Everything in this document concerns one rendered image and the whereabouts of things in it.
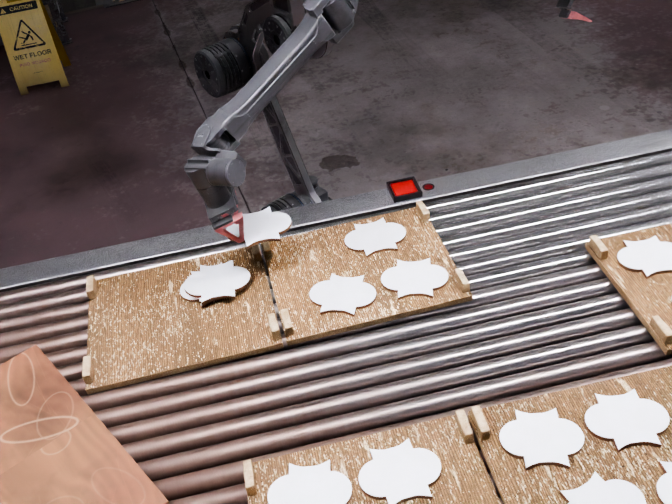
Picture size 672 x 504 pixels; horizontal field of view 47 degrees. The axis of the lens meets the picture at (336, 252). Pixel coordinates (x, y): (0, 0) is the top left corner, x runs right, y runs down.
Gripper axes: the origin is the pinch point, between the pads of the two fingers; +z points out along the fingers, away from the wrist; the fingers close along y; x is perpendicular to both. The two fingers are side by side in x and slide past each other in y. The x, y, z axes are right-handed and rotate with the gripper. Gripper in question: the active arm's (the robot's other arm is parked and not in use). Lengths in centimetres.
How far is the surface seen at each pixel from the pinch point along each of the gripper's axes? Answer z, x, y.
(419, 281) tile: 20.4, -31.4, -19.3
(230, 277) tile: 8.2, 6.4, -4.0
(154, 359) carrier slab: 5.8, 25.8, -21.0
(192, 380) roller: 9.7, 19.8, -27.6
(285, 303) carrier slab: 13.4, -2.8, -14.3
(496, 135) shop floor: 136, -109, 172
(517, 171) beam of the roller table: 33, -69, 15
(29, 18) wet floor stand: 33, 96, 344
